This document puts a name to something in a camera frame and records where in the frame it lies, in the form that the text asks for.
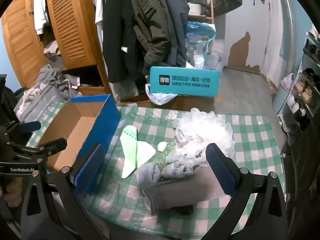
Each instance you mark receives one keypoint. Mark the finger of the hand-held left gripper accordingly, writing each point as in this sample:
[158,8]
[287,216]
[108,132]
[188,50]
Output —
[28,127]
[53,145]

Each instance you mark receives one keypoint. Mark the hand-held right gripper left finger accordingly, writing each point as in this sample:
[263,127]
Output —
[90,167]

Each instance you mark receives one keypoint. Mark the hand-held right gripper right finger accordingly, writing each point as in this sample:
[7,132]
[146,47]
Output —
[221,167]

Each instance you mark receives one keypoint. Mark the blue cardboard box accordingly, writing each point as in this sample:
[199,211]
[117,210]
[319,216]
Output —
[75,122]

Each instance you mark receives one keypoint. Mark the light green sock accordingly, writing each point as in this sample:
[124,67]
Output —
[130,152]
[145,152]

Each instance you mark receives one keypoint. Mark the grey towel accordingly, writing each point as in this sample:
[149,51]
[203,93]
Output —
[180,192]

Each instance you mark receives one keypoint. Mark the grey sock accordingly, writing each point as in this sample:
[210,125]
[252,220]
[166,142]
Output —
[148,173]

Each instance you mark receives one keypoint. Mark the person's left hand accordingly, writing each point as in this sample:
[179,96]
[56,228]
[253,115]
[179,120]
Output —
[11,192]

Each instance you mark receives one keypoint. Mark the grey printed fabric bag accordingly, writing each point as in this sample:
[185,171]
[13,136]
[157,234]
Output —
[41,103]

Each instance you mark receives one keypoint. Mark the white mesh bath pouf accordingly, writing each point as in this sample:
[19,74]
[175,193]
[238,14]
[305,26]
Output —
[210,130]

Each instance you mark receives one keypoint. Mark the green checked tablecloth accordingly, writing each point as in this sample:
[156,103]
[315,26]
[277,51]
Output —
[250,135]

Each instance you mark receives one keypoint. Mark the pile of grey clothes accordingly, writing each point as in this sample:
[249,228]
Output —
[58,78]

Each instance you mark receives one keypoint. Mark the green sparkly scrub cloth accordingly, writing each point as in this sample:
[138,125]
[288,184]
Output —
[162,158]

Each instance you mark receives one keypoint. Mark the light blue bin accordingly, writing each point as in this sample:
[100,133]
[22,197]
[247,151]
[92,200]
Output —
[281,98]

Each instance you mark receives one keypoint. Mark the teal printed box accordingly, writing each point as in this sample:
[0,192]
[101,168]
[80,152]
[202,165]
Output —
[185,81]

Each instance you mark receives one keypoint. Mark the white pink plastic bag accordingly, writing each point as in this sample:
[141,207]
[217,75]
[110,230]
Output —
[287,81]

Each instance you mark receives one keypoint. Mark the clear plastic bag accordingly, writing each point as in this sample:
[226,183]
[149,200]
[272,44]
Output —
[215,57]

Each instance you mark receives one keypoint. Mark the wooden louvred wardrobe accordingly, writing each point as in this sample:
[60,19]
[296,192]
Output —
[70,22]

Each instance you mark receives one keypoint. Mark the rows of shoes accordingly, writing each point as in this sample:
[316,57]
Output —
[306,90]

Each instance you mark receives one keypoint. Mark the white garment on wardrobe door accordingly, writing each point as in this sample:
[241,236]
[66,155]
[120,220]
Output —
[40,7]

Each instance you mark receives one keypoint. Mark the blue white plastic bag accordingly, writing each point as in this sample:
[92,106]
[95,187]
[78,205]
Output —
[200,42]

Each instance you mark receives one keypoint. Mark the black hanging jacket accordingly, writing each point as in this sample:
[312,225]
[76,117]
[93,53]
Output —
[117,30]

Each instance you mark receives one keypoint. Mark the shoe rack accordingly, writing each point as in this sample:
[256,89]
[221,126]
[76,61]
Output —
[303,62]

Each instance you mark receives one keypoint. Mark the white hanging shirt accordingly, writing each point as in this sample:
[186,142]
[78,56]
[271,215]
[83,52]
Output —
[98,7]

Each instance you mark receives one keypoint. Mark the olive green hanging jacket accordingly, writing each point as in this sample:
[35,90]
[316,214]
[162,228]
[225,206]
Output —
[150,22]

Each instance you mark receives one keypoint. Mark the grey blue hanging jacket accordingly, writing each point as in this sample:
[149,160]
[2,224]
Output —
[175,17]

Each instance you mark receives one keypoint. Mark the white container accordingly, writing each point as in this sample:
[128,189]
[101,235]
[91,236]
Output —
[193,8]

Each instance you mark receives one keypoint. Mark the dark green hanging bag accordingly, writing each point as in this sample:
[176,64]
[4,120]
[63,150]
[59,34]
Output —
[230,3]

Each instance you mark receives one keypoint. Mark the wooden shelf unit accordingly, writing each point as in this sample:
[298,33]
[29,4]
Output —
[208,2]

